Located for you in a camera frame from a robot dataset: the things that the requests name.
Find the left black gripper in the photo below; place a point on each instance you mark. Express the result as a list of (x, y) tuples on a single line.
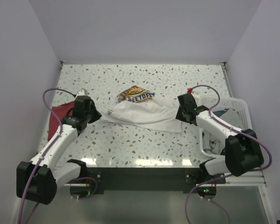
[(97, 114)]

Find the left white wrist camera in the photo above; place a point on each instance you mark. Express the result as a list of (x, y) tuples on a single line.
[(81, 92)]

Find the folded dark red tank top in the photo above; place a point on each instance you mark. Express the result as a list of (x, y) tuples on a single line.
[(60, 112)]

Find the blue garment in basket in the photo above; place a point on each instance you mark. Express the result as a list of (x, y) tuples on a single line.
[(219, 113)]

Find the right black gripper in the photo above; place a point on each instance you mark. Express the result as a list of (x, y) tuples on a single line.
[(179, 116)]

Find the white plastic laundry basket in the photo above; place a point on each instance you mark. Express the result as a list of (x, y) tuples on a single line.
[(229, 103)]

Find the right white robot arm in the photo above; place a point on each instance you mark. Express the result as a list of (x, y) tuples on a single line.
[(242, 149)]

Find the grey garment in basket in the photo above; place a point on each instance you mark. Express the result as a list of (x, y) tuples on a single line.
[(211, 144)]

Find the white printed tank top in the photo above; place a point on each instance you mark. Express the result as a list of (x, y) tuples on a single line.
[(143, 108)]

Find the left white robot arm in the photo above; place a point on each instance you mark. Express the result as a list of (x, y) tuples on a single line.
[(38, 180)]

